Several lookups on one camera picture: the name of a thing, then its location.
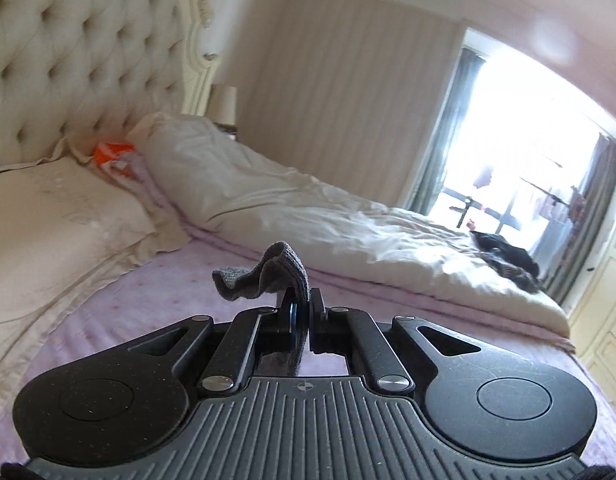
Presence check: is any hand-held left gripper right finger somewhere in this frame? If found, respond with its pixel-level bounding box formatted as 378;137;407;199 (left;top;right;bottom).
308;287;494;396

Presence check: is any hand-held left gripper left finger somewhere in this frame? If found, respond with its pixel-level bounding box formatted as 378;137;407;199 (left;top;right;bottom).
120;287;302;396

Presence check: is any grey knit sweater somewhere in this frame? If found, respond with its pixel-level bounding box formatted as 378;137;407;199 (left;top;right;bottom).
212;241;310;377

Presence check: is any pile of dark clothes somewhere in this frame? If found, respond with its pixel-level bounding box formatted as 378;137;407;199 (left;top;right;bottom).
470;231;541;293

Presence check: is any clothes drying rack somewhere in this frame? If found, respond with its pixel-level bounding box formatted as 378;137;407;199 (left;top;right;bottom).
448;160;589;241

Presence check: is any cream duvet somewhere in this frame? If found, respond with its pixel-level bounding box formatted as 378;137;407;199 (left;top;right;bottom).
127;112;571;353

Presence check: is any bed with purple patterned sheet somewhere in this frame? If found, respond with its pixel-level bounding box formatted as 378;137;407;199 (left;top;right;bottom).
0;160;616;466

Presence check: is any table lamp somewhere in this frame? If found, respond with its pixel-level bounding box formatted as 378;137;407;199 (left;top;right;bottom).
208;84;238;129

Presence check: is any grey curtain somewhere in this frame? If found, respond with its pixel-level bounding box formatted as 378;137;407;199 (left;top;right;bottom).
410;47;487;216
530;132;616;306

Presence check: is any orange and white cloth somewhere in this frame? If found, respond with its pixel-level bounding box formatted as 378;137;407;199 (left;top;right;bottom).
92;141;136;178

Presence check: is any cream pillow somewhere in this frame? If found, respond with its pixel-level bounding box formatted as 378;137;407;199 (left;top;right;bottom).
0;156;191;406

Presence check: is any cream wardrobe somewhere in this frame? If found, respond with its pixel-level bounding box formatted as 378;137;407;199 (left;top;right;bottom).
568;240;616;411

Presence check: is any cream tufted headboard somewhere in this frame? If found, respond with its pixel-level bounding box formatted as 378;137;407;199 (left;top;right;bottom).
0;0;224;171

